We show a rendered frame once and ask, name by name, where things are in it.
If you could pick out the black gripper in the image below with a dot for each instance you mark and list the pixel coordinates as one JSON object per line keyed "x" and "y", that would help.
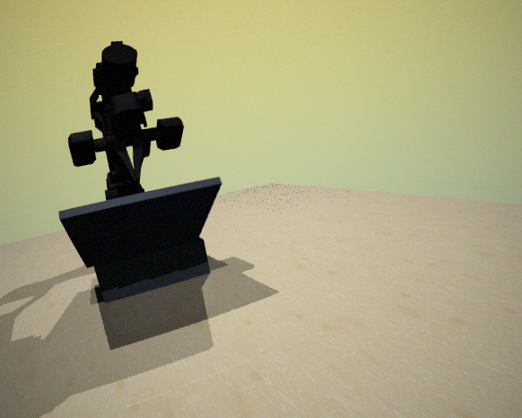
{"x": 167, "y": 134}

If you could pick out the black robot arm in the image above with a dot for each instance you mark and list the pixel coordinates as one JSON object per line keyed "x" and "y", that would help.
{"x": 113, "y": 78}

